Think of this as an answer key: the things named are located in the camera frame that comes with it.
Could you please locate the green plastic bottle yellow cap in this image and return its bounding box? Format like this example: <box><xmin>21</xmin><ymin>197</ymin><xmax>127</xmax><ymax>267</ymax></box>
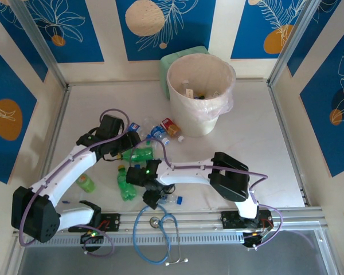
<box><xmin>116</xmin><ymin>145</ymin><xmax>157</xmax><ymax>162</ymax></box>
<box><xmin>116</xmin><ymin>164</ymin><xmax>139</xmax><ymax>202</ymax></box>

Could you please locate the clear bottle round logo label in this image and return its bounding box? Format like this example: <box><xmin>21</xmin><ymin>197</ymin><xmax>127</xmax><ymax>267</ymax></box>
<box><xmin>128</xmin><ymin>116</ymin><xmax>157</xmax><ymax>134</ymax></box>

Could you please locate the clear bottle green neck band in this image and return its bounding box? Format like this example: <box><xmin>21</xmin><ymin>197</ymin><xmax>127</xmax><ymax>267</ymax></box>
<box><xmin>140</xmin><ymin>136</ymin><xmax>161</xmax><ymax>147</ymax></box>

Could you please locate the red-label amber drink bottle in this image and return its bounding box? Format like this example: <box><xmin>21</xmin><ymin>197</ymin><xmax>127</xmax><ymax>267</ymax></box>
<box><xmin>159</xmin><ymin>117</ymin><xmax>186</xmax><ymax>143</ymax></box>

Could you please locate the cream waste bin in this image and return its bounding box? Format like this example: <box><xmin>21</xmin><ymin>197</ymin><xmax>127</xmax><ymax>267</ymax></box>
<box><xmin>166</xmin><ymin>54</ymin><xmax>237</xmax><ymax>138</ymax></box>

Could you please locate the clear pink bin liner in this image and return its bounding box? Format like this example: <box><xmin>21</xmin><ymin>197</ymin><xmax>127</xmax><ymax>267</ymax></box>
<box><xmin>166</xmin><ymin>54</ymin><xmax>237</xmax><ymax>121</ymax></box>

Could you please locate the blue stethoscope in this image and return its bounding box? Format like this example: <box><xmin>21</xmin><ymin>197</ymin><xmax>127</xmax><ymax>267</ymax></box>
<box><xmin>132</xmin><ymin>203</ymin><xmax>189</xmax><ymax>265</ymax></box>

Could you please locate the small green bottle orange cap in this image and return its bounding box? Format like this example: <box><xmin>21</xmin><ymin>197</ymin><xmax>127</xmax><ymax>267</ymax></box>
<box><xmin>76</xmin><ymin>173</ymin><xmax>97</xmax><ymax>193</ymax></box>

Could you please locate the light green plastic box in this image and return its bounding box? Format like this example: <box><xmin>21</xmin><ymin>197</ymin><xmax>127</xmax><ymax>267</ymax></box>
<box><xmin>159</xmin><ymin>45</ymin><xmax>210</xmax><ymax>100</ymax></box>

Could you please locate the black controller board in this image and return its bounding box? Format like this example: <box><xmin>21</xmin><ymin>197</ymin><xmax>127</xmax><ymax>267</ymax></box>
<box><xmin>80</xmin><ymin>231</ymin><xmax>104</xmax><ymax>253</ymax></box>
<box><xmin>242</xmin><ymin>231</ymin><xmax>266</xmax><ymax>250</ymax></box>

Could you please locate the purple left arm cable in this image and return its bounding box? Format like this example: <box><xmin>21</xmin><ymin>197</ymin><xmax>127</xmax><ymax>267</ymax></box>
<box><xmin>18</xmin><ymin>108</ymin><xmax>131</xmax><ymax>257</ymax></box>

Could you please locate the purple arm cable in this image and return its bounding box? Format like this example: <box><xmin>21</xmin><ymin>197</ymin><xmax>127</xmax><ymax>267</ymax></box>
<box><xmin>18</xmin><ymin>108</ymin><xmax>131</xmax><ymax>257</ymax></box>
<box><xmin>131</xmin><ymin>139</ymin><xmax>284</xmax><ymax>249</ymax></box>

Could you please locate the aluminium table side rail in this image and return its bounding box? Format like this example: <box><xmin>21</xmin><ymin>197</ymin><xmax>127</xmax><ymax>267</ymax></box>
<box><xmin>31</xmin><ymin>84</ymin><xmax>72</xmax><ymax>213</ymax></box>
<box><xmin>267</xmin><ymin>81</ymin><xmax>308</xmax><ymax>207</ymax></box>

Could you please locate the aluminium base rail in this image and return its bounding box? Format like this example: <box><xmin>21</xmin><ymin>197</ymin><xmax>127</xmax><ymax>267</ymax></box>
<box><xmin>13</xmin><ymin>210</ymin><xmax>327</xmax><ymax>238</ymax></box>

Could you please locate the slotted grey cable duct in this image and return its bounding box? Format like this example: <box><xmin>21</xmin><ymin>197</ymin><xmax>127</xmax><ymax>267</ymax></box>
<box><xmin>24</xmin><ymin>232</ymin><xmax>246</xmax><ymax>248</ymax></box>

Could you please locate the aluminium frame post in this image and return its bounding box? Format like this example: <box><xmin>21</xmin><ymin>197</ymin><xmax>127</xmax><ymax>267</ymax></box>
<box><xmin>268</xmin><ymin>0</ymin><xmax>333</xmax><ymax>85</ymax></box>
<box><xmin>10</xmin><ymin>0</ymin><xmax>68</xmax><ymax>88</ymax></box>

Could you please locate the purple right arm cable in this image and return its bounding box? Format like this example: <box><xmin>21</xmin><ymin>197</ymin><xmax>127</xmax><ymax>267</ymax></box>
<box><xmin>131</xmin><ymin>139</ymin><xmax>284</xmax><ymax>249</ymax></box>

